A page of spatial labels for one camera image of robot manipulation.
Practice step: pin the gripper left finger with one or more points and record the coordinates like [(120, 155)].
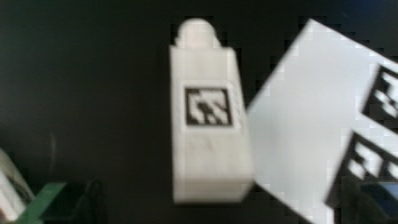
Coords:
[(27, 207)]

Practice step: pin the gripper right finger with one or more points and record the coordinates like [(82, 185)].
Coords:
[(369, 202)]

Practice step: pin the white square tabletop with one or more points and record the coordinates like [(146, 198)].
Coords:
[(306, 116)]

